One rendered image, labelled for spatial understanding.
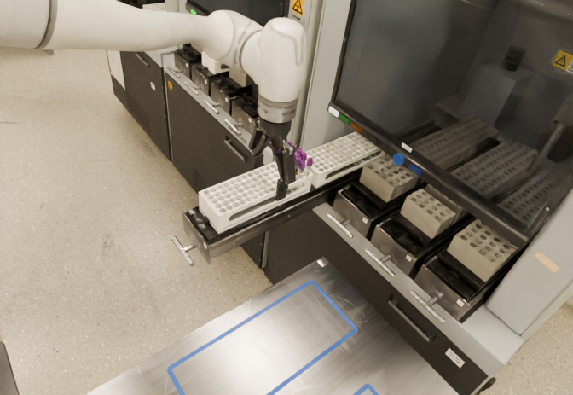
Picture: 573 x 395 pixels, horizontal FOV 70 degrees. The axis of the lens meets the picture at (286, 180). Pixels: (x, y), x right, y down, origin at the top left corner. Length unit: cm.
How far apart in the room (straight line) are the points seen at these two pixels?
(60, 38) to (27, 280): 160
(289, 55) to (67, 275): 152
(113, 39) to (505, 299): 96
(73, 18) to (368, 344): 74
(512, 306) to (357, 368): 42
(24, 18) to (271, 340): 65
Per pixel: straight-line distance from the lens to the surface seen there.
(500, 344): 112
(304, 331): 87
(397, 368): 88
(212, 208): 99
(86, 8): 61
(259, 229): 107
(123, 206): 228
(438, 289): 108
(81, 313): 193
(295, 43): 84
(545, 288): 104
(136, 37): 65
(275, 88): 87
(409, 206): 112
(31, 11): 57
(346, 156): 121
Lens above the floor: 157
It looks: 41 degrees down
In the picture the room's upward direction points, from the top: 8 degrees clockwise
